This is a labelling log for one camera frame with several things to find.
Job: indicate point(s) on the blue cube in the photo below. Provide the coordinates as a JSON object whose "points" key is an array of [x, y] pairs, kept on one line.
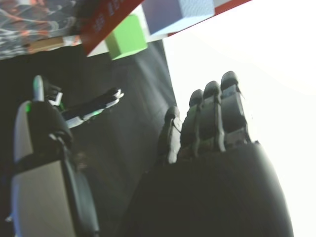
{"points": [[172, 14]]}

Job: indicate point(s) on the green object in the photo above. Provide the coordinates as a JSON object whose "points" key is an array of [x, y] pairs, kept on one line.
{"points": [[128, 37]]}

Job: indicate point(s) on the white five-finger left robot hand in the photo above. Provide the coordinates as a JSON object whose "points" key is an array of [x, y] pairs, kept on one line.
{"points": [[209, 192]]}

